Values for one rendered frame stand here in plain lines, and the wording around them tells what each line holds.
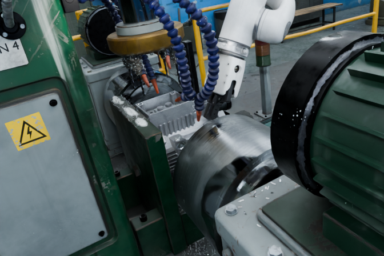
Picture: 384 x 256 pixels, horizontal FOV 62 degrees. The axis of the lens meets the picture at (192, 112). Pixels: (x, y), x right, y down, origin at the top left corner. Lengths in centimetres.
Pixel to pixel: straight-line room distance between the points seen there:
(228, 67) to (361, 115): 53
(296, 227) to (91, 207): 41
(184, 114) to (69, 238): 38
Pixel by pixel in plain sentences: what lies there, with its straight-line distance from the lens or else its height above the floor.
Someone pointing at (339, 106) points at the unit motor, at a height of 132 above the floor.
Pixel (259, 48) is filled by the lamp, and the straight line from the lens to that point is 134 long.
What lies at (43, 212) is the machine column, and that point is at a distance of 66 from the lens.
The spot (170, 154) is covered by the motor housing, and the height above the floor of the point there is 104.
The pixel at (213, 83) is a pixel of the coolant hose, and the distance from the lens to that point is 64.
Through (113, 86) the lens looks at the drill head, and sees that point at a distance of 110.
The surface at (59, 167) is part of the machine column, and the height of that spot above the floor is 117.
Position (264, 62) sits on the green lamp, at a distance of 135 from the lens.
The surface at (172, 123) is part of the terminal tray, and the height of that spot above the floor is 110.
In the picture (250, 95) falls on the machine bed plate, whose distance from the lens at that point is 168.
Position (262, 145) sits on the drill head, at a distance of 55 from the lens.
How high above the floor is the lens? 145
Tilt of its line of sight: 25 degrees down
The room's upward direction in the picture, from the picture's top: 10 degrees counter-clockwise
